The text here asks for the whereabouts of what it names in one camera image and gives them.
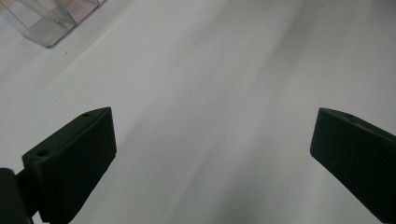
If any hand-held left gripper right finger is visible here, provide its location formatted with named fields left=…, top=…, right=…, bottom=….
left=309, top=106, right=396, bottom=224

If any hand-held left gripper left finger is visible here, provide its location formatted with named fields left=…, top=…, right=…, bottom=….
left=21, top=106, right=118, bottom=224

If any clear acrylic organizer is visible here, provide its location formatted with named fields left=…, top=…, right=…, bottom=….
left=0, top=0, right=108, bottom=49

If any white table cover sheet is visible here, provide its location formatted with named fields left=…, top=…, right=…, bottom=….
left=0, top=0, right=396, bottom=224

